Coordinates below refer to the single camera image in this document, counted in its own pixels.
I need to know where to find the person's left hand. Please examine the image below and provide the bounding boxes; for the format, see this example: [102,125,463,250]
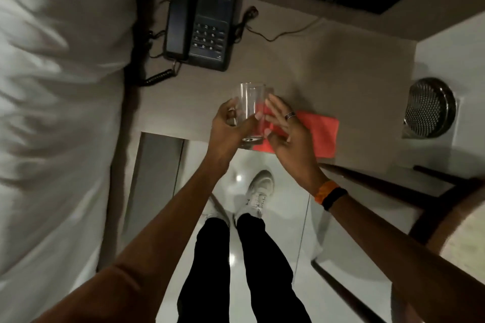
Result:
[206,97,263,169]

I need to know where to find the person's right hand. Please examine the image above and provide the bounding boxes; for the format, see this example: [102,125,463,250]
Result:
[263,94,330,197]

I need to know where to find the clear drinking glass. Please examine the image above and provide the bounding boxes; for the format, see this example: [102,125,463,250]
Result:
[236,82,269,146]

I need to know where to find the person's right forearm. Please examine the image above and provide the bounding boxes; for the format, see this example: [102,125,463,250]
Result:
[326,194,485,323]

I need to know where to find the person's left forearm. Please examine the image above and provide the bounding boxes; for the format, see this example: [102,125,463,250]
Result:
[34,152,230,323]

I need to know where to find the red cloth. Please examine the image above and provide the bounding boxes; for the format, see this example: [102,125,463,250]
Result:
[252,103,340,159]

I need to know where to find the grey right sneaker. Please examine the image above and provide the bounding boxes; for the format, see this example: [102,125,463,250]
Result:
[233,169,276,227]

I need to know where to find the grey sneaker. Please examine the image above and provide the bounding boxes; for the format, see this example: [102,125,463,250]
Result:
[233,169,276,227]
[200,198,232,229]

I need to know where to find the orange wristband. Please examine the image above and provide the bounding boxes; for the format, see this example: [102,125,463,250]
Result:
[314,180,340,206]

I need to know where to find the black wristband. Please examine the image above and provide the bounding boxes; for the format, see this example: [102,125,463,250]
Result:
[322,187,349,212]

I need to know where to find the grey left sneaker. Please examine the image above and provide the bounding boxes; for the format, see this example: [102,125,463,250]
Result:
[200,198,232,229]

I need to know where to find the black desk telephone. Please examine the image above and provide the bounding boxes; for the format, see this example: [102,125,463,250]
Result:
[163,0,241,72]

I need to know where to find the black telephone handset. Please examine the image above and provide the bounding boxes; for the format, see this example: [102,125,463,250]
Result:
[165,0,203,62]

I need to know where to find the black trousers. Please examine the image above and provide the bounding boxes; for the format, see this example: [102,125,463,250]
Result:
[177,213,312,323]

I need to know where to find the perforated metal waste bin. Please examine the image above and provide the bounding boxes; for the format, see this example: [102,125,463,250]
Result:
[402,77,457,140]

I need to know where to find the dark wooden chair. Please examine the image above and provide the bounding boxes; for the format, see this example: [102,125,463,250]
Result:
[311,162,485,323]

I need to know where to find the white bed sheet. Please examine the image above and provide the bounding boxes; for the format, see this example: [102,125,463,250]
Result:
[0,0,146,323]

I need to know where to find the thin black cable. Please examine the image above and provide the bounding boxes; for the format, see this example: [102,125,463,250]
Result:
[234,6,323,43]

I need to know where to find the black coiled telephone cord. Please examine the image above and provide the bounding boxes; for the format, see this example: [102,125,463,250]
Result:
[137,60,183,87]

